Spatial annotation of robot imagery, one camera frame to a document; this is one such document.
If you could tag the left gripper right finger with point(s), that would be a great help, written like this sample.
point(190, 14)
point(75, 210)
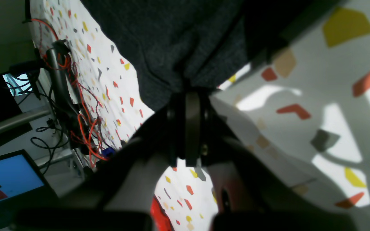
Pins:
point(250, 197)

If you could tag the black T-shirt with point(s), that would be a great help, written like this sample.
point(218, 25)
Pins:
point(201, 43)

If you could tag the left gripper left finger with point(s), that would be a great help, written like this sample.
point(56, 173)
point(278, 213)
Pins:
point(118, 197)

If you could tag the black cylinder with wires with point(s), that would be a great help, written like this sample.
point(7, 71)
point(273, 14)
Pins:
point(58, 65)

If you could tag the blue laptop screen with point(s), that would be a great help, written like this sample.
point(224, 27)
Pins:
point(19, 175)

